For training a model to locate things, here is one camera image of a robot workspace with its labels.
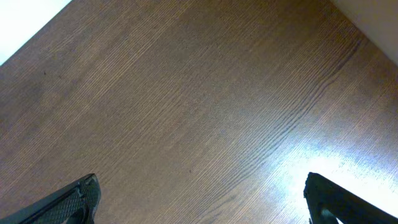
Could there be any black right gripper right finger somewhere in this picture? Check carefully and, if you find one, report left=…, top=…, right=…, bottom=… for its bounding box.
left=303, top=172, right=397, bottom=224

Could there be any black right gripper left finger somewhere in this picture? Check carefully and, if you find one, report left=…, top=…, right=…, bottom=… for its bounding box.
left=1, top=174, right=101, bottom=224

